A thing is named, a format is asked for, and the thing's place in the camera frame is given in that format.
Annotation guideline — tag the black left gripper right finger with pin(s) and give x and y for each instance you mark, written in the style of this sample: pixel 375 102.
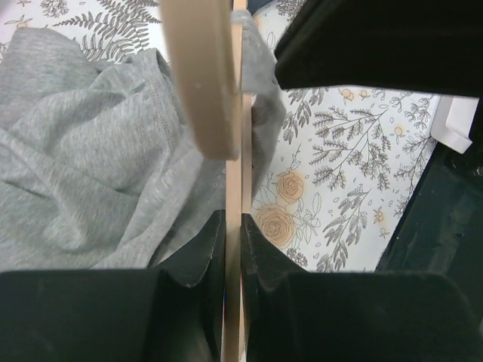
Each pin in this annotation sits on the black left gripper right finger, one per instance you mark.
pixel 296 315

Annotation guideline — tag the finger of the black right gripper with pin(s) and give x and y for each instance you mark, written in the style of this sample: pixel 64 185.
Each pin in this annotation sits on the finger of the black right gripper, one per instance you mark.
pixel 425 46

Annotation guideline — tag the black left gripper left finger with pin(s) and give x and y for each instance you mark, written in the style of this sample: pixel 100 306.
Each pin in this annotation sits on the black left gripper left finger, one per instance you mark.
pixel 170 312

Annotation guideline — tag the grey tank top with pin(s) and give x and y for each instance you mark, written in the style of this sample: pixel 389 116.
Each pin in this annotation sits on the grey tank top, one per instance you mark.
pixel 98 165

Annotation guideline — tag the beige wooden hanger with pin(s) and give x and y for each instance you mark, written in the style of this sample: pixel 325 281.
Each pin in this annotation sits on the beige wooden hanger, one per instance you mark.
pixel 205 50

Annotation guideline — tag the floral table cloth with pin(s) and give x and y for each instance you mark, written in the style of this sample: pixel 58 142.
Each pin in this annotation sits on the floral table cloth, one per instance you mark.
pixel 336 166

